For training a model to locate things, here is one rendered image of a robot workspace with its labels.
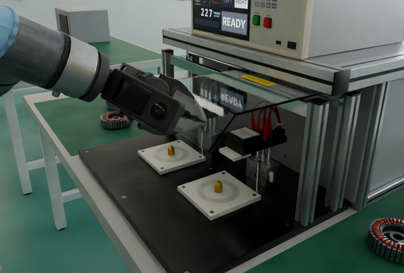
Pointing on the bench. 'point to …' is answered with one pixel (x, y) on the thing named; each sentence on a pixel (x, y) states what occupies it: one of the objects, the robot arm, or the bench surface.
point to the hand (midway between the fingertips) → (202, 121)
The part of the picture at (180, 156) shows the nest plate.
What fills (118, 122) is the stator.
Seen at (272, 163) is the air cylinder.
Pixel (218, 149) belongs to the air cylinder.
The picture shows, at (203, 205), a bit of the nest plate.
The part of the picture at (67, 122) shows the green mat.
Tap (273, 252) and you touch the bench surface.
